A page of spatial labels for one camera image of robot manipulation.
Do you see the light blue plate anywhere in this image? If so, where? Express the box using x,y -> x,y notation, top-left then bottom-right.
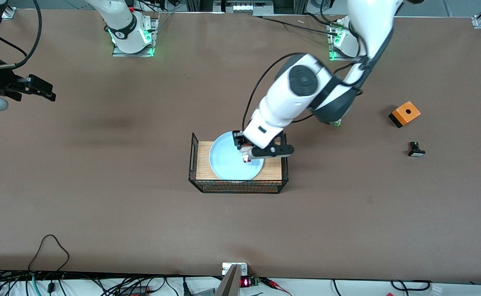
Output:
209,131 -> 265,181

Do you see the black square push button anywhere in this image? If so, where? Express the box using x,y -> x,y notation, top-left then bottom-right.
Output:
408,141 -> 426,158

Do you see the red clip lead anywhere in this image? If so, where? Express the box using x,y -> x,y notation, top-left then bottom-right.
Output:
260,277 -> 293,296

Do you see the black power adapter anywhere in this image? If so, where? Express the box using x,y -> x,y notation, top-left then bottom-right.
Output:
119,285 -> 151,296

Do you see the black wire basket wooden base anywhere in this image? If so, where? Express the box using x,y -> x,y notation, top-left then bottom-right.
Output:
188,132 -> 289,194

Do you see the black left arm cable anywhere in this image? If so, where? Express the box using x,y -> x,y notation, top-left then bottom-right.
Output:
242,53 -> 307,131

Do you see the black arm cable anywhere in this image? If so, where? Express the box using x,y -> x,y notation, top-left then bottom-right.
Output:
0,0 -> 43,69
242,53 -> 307,131

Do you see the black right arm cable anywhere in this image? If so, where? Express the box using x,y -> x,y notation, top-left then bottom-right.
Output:
0,0 -> 43,69

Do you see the white mounting bracket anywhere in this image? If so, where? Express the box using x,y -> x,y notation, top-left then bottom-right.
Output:
222,262 -> 249,276

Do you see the black cable across table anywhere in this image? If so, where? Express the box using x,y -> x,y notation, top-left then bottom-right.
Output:
253,15 -> 340,37

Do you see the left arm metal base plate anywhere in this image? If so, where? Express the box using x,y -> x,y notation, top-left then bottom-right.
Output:
327,18 -> 350,62

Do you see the grey camera mount pole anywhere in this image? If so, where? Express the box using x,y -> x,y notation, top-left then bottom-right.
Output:
214,264 -> 242,296

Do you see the black looped cable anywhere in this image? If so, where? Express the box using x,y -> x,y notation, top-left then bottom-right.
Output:
28,234 -> 70,273

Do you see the orange button enclosure box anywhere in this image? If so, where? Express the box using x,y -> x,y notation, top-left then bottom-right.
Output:
388,101 -> 422,129

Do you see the black cable loop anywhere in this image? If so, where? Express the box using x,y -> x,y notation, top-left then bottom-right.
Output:
390,280 -> 432,292

